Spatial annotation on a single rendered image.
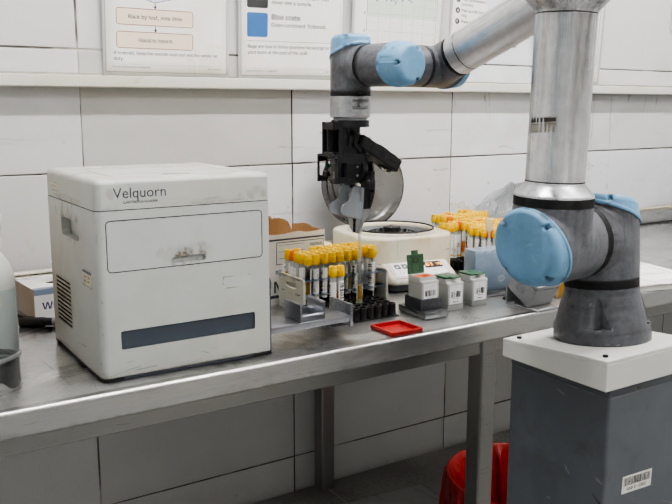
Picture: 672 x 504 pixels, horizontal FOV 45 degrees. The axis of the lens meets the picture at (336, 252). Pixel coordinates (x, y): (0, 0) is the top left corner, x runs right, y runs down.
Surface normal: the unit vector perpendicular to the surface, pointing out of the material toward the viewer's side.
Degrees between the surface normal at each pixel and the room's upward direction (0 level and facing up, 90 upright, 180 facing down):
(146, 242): 90
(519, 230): 97
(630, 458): 90
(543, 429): 90
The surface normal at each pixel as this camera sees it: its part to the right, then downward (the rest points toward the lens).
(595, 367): -0.84, 0.10
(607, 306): -0.15, -0.19
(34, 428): 0.54, 0.15
